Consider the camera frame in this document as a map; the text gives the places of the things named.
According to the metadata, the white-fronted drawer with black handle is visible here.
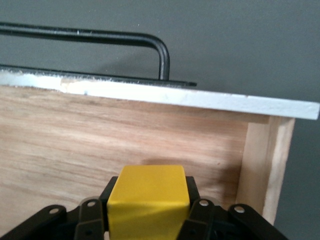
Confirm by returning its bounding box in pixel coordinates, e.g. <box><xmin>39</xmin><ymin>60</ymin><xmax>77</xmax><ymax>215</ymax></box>
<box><xmin>0</xmin><ymin>21</ymin><xmax>320</xmax><ymax>240</ymax></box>

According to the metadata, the yellow cube block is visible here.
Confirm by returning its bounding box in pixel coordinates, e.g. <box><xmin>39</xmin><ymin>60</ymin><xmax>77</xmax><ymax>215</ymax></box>
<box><xmin>106</xmin><ymin>164</ymin><xmax>191</xmax><ymax>240</ymax></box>

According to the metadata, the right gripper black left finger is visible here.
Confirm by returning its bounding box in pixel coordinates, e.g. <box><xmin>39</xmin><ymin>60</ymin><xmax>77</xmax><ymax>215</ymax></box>
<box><xmin>0</xmin><ymin>175</ymin><xmax>119</xmax><ymax>240</ymax></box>

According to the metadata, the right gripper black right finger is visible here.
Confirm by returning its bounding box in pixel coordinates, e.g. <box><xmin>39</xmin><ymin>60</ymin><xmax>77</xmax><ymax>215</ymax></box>
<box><xmin>176</xmin><ymin>175</ymin><xmax>291</xmax><ymax>240</ymax></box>

